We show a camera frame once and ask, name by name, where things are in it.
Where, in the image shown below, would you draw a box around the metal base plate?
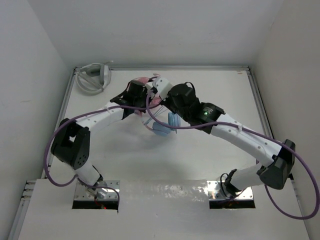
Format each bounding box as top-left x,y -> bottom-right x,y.
207,180 -> 254,202
73,180 -> 120,201

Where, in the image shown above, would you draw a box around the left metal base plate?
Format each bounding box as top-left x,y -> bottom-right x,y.
73,180 -> 120,201

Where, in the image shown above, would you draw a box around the aluminium table frame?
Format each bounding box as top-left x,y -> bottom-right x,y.
9,67 -> 308,240

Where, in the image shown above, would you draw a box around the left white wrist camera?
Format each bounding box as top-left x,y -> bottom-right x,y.
144,81 -> 158,94

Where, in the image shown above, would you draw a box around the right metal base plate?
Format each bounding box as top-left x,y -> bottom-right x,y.
207,180 -> 254,202

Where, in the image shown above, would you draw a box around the blue pink cat-ear headphones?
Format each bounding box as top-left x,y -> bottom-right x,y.
141,112 -> 181,137

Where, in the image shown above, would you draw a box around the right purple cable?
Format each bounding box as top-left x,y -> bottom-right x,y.
145,91 -> 319,220

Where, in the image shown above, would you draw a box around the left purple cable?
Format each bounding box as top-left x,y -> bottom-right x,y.
44,92 -> 161,208

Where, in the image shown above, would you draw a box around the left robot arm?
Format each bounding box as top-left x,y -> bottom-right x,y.
50,80 -> 152,189

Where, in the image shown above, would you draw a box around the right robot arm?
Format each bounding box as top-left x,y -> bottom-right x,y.
160,83 -> 296,197

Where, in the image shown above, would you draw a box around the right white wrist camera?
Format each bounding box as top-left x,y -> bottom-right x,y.
152,76 -> 173,101

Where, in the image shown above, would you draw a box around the purple cable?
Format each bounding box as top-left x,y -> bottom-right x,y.
44,92 -> 161,208
145,91 -> 319,220

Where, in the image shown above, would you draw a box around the white grey headphones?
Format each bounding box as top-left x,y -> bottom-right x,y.
75,60 -> 113,95

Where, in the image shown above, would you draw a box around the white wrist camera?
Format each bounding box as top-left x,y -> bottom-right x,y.
144,81 -> 158,94
152,76 -> 173,101

